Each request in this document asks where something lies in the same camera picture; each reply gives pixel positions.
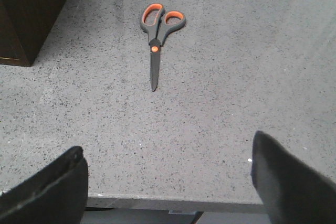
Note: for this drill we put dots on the dark brown wooden drawer cabinet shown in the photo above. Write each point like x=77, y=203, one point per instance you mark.
x=25, y=25

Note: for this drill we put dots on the grey orange scissors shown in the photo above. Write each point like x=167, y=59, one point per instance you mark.
x=164, y=24

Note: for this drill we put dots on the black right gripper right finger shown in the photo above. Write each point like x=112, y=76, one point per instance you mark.
x=291, y=191

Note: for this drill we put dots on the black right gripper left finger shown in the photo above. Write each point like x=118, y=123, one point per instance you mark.
x=56, y=194

